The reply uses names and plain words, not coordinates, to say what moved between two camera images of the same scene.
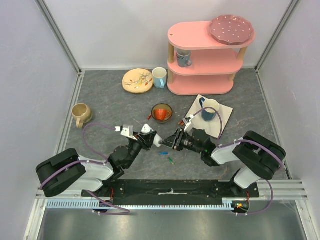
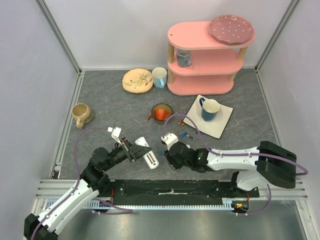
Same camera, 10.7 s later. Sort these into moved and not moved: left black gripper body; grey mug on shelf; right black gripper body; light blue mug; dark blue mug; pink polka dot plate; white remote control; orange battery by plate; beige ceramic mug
Moved: right black gripper body; white remote control; left black gripper body
Not moved: orange battery by plate; grey mug on shelf; dark blue mug; pink polka dot plate; beige ceramic mug; light blue mug
